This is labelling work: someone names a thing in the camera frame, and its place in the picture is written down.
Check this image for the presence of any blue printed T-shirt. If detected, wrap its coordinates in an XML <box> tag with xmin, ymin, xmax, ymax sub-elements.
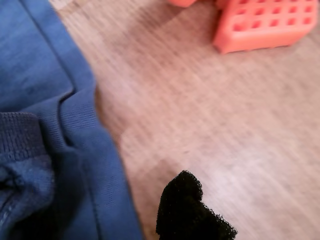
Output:
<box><xmin>0</xmin><ymin>0</ymin><xmax>145</xmax><ymax>240</ymax></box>

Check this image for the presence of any black gripper padded finger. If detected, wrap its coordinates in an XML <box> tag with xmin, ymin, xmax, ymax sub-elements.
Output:
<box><xmin>155</xmin><ymin>169</ymin><xmax>238</xmax><ymax>240</ymax></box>

